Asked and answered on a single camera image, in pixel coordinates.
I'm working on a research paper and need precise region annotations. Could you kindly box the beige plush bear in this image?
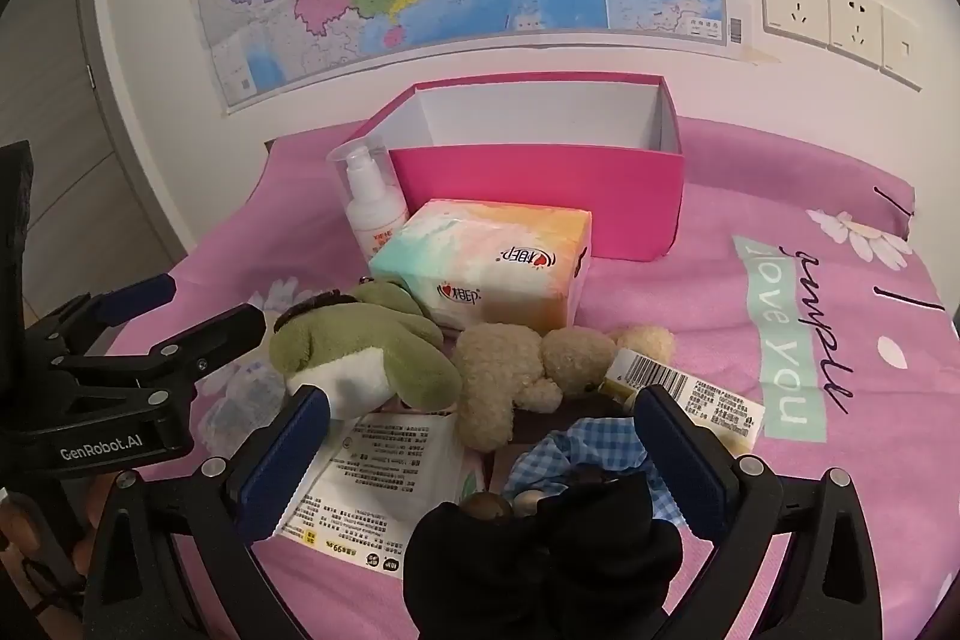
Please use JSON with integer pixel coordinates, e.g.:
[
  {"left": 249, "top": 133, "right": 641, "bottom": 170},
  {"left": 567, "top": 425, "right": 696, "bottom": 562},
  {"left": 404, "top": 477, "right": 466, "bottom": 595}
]
[{"left": 454, "top": 323, "right": 676, "bottom": 453}]

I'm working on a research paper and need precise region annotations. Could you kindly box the black cloth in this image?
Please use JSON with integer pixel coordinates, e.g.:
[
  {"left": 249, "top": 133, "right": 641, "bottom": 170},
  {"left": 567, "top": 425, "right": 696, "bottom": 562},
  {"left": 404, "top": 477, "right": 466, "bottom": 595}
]
[{"left": 403, "top": 467, "right": 685, "bottom": 640}]

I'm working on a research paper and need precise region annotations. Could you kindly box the white wet wipe packet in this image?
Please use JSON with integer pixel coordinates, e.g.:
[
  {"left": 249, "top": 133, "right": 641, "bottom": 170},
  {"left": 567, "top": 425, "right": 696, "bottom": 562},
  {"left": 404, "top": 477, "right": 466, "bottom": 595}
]
[{"left": 277, "top": 411, "right": 488, "bottom": 581}]

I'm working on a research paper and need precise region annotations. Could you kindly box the person's left hand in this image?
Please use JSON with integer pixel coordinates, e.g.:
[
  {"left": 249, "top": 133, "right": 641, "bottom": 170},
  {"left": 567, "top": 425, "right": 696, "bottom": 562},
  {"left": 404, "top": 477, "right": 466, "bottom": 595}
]
[{"left": 0, "top": 471, "right": 113, "bottom": 618}]

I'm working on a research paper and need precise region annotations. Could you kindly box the grey door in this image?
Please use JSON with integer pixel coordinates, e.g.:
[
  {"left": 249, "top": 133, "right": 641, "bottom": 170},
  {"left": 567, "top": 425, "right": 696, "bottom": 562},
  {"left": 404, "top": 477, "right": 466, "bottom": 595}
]
[{"left": 0, "top": 0, "right": 188, "bottom": 326}]

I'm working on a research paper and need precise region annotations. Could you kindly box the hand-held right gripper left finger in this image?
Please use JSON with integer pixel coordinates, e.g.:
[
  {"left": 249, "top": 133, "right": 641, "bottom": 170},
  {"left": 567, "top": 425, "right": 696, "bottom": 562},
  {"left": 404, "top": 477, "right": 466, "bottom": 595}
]
[{"left": 79, "top": 385, "right": 332, "bottom": 640}]

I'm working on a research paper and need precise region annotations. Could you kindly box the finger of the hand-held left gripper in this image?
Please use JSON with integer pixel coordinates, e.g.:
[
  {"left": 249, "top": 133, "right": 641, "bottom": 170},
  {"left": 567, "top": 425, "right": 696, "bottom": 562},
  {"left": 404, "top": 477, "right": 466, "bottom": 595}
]
[
  {"left": 22, "top": 274, "right": 178, "bottom": 362},
  {"left": 54, "top": 302, "right": 268, "bottom": 402}
]

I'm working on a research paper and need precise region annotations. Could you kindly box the clear plastic packet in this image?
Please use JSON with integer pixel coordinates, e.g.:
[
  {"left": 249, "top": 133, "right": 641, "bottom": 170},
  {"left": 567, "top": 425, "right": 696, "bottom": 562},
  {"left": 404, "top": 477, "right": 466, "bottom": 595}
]
[{"left": 202, "top": 362, "right": 287, "bottom": 453}]

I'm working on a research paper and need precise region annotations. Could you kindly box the pastel tissue pack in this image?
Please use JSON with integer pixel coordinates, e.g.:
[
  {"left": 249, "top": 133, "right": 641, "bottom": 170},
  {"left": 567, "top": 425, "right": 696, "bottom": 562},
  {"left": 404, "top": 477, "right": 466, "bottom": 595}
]
[{"left": 369, "top": 199, "right": 593, "bottom": 330}]

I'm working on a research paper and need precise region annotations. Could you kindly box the blue checkered cloth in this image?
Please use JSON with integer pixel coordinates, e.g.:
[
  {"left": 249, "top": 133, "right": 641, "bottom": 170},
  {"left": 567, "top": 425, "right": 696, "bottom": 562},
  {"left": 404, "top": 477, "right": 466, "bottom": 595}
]
[{"left": 502, "top": 416, "right": 710, "bottom": 536}]

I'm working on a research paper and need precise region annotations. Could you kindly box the green plush toy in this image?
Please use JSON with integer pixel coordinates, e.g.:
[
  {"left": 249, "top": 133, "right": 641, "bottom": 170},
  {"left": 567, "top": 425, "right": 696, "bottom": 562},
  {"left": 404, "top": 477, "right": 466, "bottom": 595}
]
[{"left": 268, "top": 280, "right": 462, "bottom": 420}]

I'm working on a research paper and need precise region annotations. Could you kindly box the pink cardboard box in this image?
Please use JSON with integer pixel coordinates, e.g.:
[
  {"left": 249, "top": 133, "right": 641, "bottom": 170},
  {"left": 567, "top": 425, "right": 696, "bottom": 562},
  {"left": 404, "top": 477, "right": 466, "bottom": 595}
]
[{"left": 352, "top": 74, "right": 687, "bottom": 262}]

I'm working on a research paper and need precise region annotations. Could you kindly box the white barcode labelled packet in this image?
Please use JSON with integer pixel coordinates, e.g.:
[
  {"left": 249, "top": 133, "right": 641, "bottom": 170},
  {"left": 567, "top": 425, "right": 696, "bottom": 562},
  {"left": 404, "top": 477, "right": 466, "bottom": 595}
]
[{"left": 604, "top": 347, "right": 767, "bottom": 450}]

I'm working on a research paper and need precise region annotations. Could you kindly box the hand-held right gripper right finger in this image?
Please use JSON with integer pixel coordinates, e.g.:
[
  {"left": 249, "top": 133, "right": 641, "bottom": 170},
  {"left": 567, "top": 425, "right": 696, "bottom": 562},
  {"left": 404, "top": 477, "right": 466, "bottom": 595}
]
[{"left": 634, "top": 383, "right": 884, "bottom": 640}]

